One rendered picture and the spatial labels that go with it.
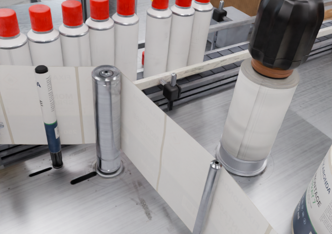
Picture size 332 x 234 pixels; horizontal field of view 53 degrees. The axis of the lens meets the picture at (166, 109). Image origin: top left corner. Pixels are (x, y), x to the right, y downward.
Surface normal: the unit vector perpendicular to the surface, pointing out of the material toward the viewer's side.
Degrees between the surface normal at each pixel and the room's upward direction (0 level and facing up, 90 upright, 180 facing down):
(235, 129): 93
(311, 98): 0
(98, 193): 0
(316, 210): 90
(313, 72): 0
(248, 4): 90
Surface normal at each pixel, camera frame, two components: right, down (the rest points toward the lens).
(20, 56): 0.78, 0.44
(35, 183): 0.09, -0.77
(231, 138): -0.81, 0.28
